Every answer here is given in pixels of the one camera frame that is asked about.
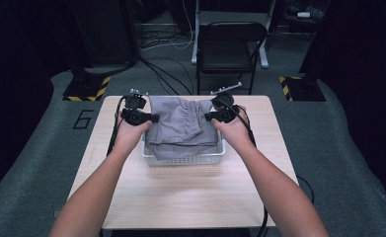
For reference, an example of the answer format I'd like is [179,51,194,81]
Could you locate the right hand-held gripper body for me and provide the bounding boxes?
[209,81,244,124]

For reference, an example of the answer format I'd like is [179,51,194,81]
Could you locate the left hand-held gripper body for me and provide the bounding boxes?
[120,88,154,127]

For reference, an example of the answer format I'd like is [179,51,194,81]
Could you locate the grey pants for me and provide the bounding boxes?
[145,95,220,161]

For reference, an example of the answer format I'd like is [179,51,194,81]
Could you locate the white perforated basket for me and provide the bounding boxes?
[141,130,227,167]

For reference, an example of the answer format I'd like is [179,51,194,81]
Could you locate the person's left hand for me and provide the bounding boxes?
[114,118,153,153]

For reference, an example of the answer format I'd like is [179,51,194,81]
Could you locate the person's right hand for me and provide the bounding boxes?
[211,105,254,151]

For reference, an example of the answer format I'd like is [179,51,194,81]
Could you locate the black folding chair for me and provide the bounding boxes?
[191,0,277,69]
[195,21,270,96]

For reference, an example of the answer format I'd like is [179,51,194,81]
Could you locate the striped black stand base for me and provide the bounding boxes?
[278,75,327,103]
[62,75,112,103]

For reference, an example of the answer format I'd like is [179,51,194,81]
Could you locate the black cabinet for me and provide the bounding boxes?
[66,0,139,68]

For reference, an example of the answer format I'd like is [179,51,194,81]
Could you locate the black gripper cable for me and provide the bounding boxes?
[106,94,130,157]
[218,98,315,237]

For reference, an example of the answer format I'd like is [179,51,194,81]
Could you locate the black floor cable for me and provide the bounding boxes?
[138,56,195,97]

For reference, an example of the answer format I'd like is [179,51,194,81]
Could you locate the white floor cable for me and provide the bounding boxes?
[140,0,195,51]

